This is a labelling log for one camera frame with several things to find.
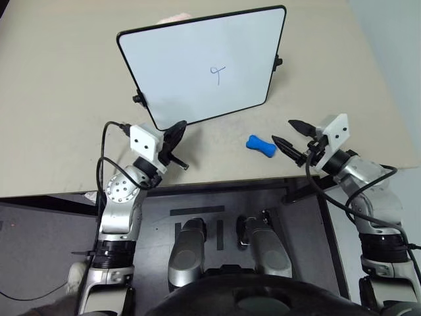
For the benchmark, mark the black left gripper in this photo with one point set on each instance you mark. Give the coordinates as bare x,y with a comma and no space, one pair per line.
169,156

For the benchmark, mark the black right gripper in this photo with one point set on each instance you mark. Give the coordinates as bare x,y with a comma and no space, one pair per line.
314,151

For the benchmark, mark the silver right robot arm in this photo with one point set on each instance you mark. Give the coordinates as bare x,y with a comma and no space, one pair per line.
371,171

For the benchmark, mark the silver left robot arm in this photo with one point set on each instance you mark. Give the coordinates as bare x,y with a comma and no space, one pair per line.
120,210

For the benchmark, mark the blue bone-shaped eraser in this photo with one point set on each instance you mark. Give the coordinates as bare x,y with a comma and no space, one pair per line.
260,145

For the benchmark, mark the black board stand knob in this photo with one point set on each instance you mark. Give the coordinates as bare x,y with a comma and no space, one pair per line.
278,62
138,98

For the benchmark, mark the long black tape strip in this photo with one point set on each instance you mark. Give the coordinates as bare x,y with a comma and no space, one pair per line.
197,211

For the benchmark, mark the short black tape strip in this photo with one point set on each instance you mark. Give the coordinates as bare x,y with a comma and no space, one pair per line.
220,235

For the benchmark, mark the silver right robot leg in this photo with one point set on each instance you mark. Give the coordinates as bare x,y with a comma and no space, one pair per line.
266,247

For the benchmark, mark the silver robot leg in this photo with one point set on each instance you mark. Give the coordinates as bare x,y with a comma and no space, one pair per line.
266,247
187,250

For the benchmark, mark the silver left robot leg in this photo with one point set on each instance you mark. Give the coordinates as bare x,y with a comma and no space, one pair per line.
187,250

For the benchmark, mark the pale pink soft object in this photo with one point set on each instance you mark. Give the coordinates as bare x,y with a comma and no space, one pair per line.
174,17

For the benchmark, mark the dark rounded robot torso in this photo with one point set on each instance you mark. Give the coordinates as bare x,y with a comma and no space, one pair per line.
263,299

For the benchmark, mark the white cloth wad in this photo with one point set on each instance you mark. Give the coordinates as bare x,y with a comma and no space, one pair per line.
76,276

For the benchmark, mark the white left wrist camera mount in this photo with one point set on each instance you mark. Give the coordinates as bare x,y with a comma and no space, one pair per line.
144,143

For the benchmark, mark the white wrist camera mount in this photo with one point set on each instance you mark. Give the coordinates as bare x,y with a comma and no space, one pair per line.
144,143
335,131

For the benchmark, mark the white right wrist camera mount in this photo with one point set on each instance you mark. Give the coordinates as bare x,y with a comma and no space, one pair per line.
335,131

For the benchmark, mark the black table frame bracket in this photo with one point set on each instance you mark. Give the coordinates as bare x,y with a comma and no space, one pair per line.
299,192

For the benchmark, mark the black table frame bar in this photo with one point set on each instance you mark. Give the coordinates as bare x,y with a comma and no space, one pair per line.
213,189

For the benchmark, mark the white board with black frame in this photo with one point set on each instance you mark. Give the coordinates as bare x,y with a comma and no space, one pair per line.
197,66

